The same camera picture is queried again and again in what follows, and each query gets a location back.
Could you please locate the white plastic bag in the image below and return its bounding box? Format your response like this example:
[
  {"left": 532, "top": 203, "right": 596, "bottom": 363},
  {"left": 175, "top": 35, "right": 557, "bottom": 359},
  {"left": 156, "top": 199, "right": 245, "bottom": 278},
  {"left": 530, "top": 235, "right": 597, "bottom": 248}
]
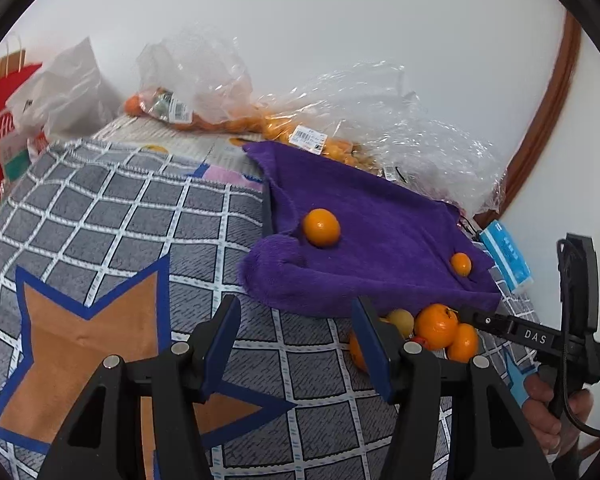
[{"left": 5, "top": 37, "right": 123, "bottom": 143}]

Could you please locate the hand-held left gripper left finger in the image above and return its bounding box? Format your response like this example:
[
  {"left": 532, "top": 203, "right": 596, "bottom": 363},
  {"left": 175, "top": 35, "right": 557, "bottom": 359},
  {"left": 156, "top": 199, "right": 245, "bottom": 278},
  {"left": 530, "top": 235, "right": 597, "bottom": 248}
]
[{"left": 37, "top": 294, "right": 243, "bottom": 480}]

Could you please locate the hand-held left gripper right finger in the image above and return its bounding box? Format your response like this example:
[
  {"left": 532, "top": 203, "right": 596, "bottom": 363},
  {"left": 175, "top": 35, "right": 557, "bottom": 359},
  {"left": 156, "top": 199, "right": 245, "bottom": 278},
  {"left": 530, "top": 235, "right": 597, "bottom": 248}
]
[{"left": 351, "top": 295, "right": 558, "bottom": 480}]

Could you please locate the clear bag of oranges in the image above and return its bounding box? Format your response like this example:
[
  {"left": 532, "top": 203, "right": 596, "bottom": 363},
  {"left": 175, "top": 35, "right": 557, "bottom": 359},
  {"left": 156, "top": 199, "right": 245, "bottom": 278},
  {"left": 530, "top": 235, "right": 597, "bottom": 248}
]
[{"left": 124, "top": 27, "right": 268, "bottom": 136}]

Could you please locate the yellow round fruit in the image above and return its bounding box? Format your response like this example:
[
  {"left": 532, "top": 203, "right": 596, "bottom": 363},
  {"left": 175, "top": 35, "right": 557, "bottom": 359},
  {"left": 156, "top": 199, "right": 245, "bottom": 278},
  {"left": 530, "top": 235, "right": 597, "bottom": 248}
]
[{"left": 386, "top": 309, "right": 416, "bottom": 339}]

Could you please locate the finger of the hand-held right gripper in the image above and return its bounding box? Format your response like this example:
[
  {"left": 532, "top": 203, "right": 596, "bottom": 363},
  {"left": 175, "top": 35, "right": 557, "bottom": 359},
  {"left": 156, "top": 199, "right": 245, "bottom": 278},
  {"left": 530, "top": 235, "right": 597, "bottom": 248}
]
[{"left": 460, "top": 309, "right": 513, "bottom": 341}]

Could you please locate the brown paper bag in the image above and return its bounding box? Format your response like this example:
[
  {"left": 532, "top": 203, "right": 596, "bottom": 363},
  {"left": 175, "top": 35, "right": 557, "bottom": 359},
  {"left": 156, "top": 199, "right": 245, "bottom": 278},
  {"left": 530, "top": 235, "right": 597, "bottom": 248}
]
[{"left": 0, "top": 35, "right": 31, "bottom": 81}]

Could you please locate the black tray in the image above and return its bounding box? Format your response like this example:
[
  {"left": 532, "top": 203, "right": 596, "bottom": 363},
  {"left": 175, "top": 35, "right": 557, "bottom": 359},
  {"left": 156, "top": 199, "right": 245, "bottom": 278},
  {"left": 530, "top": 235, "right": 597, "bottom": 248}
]
[{"left": 261, "top": 180, "right": 277, "bottom": 238}]

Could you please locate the clear bag of cherry tomatoes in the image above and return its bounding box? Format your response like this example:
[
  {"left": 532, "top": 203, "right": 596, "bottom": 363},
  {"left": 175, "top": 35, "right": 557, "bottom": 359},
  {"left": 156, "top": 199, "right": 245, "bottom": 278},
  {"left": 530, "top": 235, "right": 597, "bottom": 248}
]
[{"left": 375, "top": 105, "right": 508, "bottom": 216}]

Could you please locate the printed paper sheet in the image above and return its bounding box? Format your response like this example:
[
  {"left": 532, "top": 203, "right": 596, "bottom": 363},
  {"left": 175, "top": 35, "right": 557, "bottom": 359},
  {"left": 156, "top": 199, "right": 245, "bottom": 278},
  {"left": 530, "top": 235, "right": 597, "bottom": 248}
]
[{"left": 92, "top": 112, "right": 271, "bottom": 191}]

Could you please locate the grey checked blanket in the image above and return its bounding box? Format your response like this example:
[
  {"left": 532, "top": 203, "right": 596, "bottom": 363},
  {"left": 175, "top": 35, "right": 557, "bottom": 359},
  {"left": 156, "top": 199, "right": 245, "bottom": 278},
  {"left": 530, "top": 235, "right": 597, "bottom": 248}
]
[{"left": 0, "top": 137, "right": 551, "bottom": 480}]

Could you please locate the purple towel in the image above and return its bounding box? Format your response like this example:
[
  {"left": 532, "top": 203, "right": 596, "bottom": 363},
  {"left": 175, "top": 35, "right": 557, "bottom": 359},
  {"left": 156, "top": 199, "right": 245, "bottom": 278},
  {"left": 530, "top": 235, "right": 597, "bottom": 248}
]
[{"left": 237, "top": 141, "right": 503, "bottom": 318}]

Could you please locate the clear bag of kumquats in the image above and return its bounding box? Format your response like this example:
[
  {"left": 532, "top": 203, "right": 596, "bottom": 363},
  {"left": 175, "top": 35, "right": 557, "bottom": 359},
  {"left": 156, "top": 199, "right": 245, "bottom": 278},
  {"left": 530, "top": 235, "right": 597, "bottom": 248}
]
[{"left": 257, "top": 62, "right": 421, "bottom": 171}]

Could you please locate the person's right hand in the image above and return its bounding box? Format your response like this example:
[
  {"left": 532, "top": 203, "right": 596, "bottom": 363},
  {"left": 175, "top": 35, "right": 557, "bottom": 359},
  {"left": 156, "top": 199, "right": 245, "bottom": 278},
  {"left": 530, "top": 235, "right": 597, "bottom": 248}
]
[{"left": 522, "top": 375, "right": 594, "bottom": 455}]

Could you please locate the red paper bag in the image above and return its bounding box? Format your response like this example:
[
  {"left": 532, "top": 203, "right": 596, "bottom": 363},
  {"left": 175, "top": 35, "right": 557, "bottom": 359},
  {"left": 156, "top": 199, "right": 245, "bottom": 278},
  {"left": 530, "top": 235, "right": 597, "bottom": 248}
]
[{"left": 0, "top": 62, "right": 46, "bottom": 223}]

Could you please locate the blue tissue pack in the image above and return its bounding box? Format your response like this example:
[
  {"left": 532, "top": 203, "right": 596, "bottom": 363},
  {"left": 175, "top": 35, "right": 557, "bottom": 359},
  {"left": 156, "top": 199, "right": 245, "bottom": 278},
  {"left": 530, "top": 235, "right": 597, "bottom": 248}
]
[{"left": 480, "top": 220, "right": 533, "bottom": 291}]

